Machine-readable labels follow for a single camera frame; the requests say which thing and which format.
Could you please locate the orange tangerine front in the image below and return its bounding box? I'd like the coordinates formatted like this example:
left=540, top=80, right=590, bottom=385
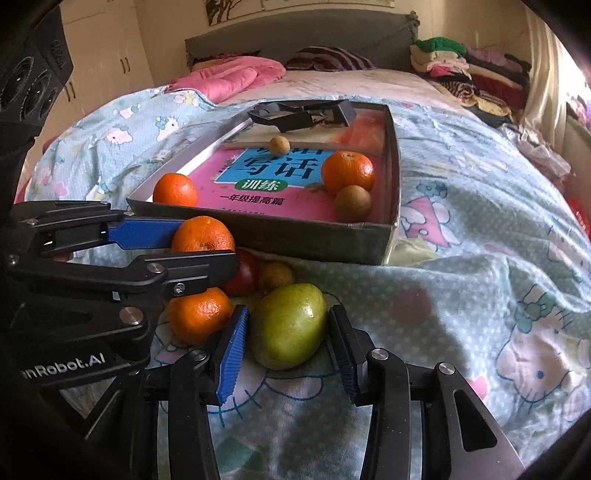
left=166, top=287, right=233, bottom=346

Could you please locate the red tomato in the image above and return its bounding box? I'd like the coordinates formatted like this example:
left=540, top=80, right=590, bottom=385
left=221, top=248, right=259, bottom=297

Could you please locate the orange tangerine top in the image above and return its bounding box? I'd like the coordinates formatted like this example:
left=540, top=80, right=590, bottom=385
left=152, top=173, right=198, bottom=207

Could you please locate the small yellow-brown fruit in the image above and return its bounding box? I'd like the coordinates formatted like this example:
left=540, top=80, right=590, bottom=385
left=259, top=262, right=294, bottom=292

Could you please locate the large green fruit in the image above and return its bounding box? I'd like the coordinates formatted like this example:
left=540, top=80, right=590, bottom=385
left=249, top=283, right=328, bottom=371

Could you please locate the small brown longan fruit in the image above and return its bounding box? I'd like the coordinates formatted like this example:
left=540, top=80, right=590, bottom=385
left=269, top=135, right=291, bottom=158

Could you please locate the small brown kiwi fruit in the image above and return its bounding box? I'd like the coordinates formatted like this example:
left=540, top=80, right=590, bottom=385
left=334, top=185, right=373, bottom=223

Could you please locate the large orange tangerine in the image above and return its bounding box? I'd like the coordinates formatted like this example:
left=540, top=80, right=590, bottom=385
left=321, top=150, right=375, bottom=196

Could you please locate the pink Chinese workbook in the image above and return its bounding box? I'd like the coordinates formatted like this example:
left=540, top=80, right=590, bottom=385
left=186, top=146, right=385, bottom=223

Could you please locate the Hello Kitty blue quilt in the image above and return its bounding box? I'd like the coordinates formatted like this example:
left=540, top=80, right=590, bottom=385
left=24, top=81, right=590, bottom=479

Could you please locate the black gripper part in box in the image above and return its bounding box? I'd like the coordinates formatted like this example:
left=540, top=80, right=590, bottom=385
left=247, top=99, right=356, bottom=133

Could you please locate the white wardrobe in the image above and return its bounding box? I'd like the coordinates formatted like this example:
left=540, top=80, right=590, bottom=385
left=22, top=0, right=157, bottom=153

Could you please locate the pink quilt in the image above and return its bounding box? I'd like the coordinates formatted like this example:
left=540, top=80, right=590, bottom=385
left=166, top=56, right=287, bottom=104

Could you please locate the striped purple pillow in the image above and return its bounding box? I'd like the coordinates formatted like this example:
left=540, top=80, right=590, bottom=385
left=284, top=46, right=376, bottom=72

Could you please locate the red plastic bag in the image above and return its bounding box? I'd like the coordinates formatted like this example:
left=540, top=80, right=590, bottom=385
left=567, top=198, right=590, bottom=235

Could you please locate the white plastic bag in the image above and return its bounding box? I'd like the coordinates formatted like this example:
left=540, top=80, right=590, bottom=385
left=498, top=123, right=571, bottom=181

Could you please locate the grey bed headboard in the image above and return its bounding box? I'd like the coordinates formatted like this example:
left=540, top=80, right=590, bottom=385
left=184, top=9, right=420, bottom=71

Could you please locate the cream curtain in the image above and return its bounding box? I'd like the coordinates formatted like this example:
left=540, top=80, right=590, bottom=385
left=522, top=7, right=573, bottom=151

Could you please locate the pile of folded clothes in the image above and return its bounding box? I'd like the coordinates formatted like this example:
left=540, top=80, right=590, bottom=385
left=409, top=37, right=531, bottom=128

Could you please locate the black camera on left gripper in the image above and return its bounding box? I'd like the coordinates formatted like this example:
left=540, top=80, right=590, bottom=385
left=1, top=1, right=73, bottom=148

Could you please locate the tree wall painting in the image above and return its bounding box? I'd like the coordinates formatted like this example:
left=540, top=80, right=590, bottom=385
left=204, top=0, right=396, bottom=26

